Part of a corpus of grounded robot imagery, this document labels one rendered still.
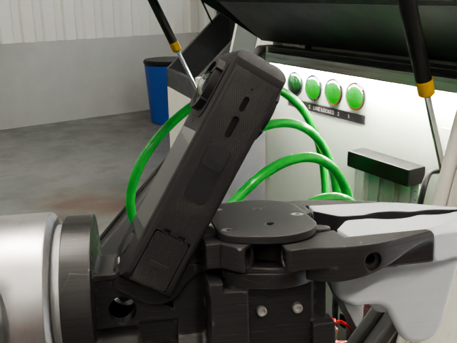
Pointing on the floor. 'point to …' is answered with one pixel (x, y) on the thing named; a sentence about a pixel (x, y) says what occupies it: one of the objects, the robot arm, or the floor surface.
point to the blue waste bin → (158, 87)
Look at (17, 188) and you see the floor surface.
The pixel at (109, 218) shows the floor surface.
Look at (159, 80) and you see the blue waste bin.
